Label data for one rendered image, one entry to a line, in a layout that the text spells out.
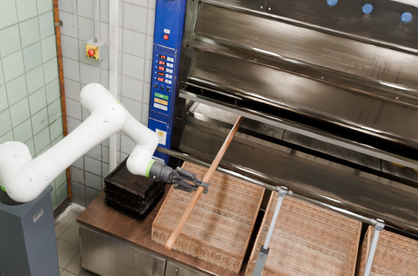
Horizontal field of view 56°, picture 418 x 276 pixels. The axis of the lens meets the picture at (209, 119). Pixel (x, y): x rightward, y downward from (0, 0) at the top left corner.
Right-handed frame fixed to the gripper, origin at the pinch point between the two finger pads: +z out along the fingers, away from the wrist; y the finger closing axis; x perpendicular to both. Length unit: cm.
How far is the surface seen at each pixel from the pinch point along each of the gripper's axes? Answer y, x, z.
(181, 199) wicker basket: 60, -45, -24
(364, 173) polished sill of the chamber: 3, -57, 77
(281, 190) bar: 2.2, -19.2, 36.5
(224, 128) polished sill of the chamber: 2, -56, -6
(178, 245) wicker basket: 57, -7, -9
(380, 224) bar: 2, -19, 86
